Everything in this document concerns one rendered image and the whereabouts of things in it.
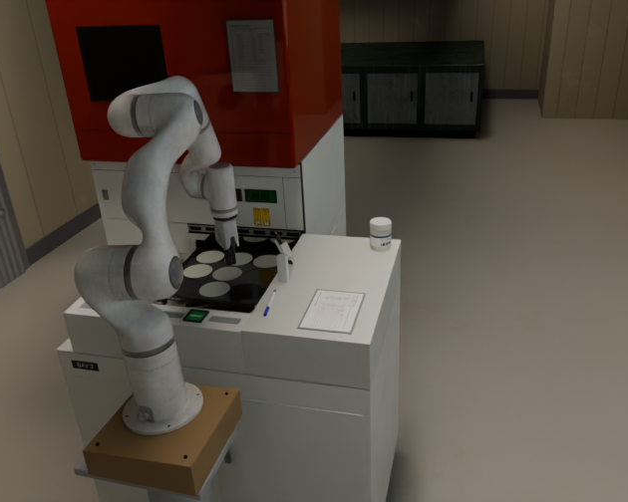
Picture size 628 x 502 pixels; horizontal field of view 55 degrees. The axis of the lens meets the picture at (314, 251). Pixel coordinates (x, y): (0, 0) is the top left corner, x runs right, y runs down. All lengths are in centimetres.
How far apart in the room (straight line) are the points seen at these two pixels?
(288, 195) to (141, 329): 91
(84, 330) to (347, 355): 78
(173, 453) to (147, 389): 16
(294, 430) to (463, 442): 108
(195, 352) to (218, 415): 31
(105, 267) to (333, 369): 65
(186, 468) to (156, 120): 77
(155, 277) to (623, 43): 681
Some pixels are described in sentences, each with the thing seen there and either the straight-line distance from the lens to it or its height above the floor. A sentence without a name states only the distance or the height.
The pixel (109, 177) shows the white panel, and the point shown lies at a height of 114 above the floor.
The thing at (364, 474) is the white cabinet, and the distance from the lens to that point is 185.
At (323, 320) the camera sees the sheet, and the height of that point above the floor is 97.
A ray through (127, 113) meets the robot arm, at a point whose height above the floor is 155.
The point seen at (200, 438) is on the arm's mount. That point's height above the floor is 90.
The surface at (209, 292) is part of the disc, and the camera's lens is 197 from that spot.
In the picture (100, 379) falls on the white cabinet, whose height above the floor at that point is 73.
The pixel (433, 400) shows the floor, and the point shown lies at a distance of 289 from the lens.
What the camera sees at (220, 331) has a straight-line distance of 166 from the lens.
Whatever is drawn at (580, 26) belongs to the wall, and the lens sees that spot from 755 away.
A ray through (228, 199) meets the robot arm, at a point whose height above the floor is 120.
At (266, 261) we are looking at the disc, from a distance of 212.
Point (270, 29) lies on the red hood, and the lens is 193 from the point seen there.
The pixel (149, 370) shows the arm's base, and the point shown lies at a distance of 141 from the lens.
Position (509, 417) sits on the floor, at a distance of 286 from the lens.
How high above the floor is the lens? 186
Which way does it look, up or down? 26 degrees down
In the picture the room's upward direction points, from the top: 3 degrees counter-clockwise
